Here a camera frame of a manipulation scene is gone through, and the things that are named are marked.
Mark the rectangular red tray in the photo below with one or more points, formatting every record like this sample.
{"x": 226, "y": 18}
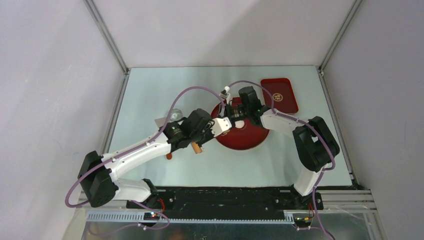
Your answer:
{"x": 282, "y": 94}

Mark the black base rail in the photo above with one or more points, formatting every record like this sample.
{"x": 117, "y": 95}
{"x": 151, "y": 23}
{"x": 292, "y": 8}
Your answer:
{"x": 232, "y": 203}

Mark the white dough ball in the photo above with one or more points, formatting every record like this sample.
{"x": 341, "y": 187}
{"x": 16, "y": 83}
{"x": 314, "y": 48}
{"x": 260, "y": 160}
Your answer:
{"x": 239, "y": 124}

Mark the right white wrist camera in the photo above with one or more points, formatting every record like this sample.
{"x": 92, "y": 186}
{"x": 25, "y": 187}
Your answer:
{"x": 225, "y": 94}

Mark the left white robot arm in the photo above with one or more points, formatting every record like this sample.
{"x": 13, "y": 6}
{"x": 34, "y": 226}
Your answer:
{"x": 101, "y": 175}

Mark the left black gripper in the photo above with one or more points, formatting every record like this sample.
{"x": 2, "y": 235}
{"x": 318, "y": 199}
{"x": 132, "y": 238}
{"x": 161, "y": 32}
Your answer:
{"x": 209, "y": 126}

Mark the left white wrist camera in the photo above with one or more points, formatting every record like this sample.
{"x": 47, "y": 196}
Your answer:
{"x": 221, "y": 126}

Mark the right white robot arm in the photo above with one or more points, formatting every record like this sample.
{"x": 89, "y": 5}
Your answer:
{"x": 315, "y": 144}

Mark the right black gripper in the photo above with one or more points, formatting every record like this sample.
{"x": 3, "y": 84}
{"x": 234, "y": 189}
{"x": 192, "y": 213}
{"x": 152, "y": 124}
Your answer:
{"x": 228, "y": 112}

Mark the wooden double-ended roller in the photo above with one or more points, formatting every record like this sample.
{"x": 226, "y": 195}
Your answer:
{"x": 197, "y": 148}

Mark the metal scraper red handle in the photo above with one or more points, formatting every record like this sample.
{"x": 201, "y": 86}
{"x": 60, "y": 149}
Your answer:
{"x": 160, "y": 122}

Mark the aluminium frame front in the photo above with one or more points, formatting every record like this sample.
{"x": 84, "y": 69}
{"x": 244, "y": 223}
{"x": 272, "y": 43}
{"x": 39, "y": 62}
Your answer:
{"x": 335, "y": 201}

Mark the round red plate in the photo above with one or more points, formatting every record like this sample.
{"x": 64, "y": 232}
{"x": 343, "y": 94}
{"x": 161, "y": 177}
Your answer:
{"x": 245, "y": 138}

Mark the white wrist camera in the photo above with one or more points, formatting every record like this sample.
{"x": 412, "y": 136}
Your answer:
{"x": 221, "y": 126}
{"x": 225, "y": 94}

